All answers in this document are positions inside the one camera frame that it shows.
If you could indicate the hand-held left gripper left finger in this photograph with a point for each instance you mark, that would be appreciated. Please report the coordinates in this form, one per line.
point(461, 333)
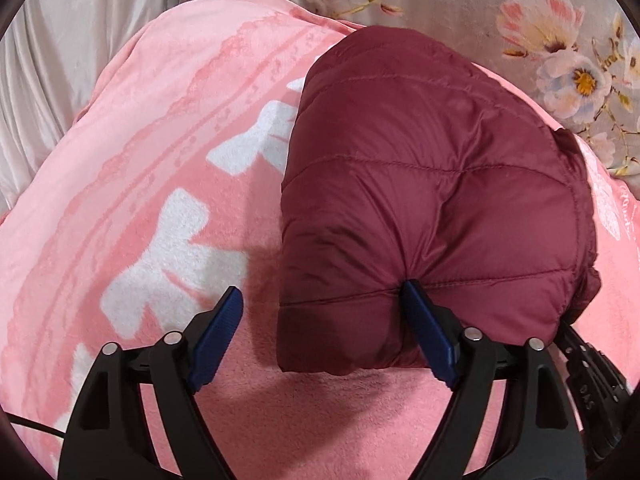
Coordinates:
point(220, 330)

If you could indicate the grey satin cloth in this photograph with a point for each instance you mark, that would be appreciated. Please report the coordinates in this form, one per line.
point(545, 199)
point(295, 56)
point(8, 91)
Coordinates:
point(75, 35)

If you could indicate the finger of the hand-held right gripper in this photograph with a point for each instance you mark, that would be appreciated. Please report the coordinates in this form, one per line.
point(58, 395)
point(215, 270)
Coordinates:
point(575, 340)

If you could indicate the maroon puffer jacket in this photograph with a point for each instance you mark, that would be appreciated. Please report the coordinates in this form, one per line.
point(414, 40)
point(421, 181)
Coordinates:
point(425, 185)

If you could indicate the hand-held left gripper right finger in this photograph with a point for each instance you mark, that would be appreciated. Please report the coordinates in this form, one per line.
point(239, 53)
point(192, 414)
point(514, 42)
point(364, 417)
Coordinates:
point(430, 332)

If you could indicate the floral bed sheet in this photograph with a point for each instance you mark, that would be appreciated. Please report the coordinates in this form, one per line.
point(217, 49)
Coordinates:
point(450, 0)

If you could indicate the pink printed blanket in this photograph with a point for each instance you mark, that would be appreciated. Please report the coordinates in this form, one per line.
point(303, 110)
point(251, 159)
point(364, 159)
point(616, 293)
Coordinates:
point(150, 135)

